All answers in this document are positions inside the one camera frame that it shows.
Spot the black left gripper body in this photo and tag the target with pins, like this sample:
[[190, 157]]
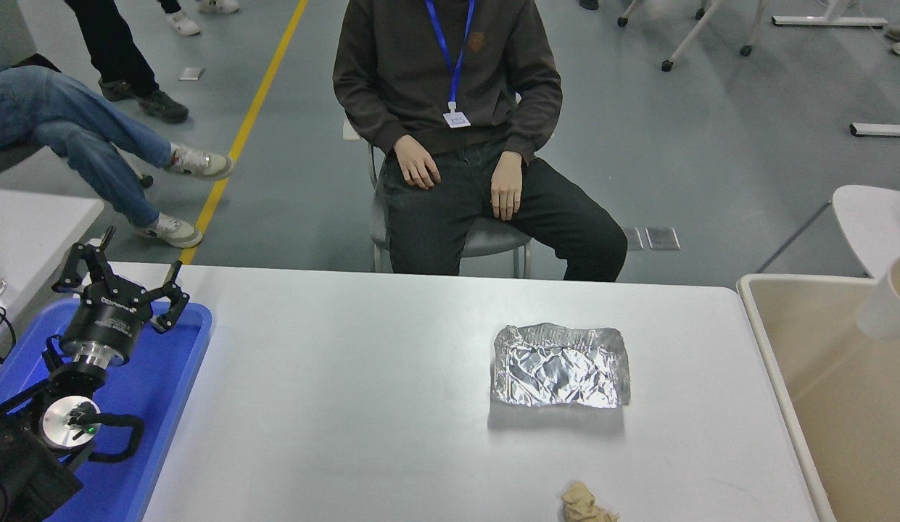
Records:
[[105, 322]]

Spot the person's left hand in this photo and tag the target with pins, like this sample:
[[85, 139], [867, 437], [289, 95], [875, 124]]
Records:
[[508, 185]]

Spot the person in black trousers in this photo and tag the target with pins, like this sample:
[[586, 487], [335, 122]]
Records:
[[116, 51]]

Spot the grey laptop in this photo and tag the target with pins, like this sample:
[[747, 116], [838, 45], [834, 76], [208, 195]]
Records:
[[7, 36]]

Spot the tan paper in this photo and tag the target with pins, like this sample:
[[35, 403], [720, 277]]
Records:
[[580, 504]]

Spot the white paper cup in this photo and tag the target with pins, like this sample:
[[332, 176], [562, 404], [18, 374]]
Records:
[[888, 304]]

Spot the person's right hand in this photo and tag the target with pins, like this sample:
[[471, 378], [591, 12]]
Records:
[[418, 163]]

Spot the white floor bar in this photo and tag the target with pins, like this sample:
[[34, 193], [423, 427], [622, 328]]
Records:
[[881, 129]]

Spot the seated person in jeans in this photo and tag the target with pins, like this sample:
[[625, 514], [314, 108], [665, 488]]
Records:
[[58, 109]]

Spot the metal floor socket plate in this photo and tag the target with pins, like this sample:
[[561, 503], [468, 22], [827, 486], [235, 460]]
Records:
[[663, 238], [633, 239]]

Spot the large pale bin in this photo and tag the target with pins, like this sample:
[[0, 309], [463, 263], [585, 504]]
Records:
[[827, 326]]

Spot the person in white shoes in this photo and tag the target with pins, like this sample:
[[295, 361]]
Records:
[[185, 24]]

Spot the white side table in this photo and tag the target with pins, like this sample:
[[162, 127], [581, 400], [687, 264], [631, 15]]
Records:
[[29, 225]]

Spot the white rolling office chair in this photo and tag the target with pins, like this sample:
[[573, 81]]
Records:
[[666, 65]]

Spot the white desk foot bar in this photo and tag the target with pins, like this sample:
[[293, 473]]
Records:
[[841, 21]]

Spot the foil tray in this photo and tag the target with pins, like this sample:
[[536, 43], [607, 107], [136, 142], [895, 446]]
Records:
[[558, 370]]

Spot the blue plastic tray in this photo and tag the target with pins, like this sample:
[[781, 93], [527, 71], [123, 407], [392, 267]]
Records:
[[159, 391]]

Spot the grey chair with metal legs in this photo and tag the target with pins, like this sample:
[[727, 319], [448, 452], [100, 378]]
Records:
[[493, 243]]

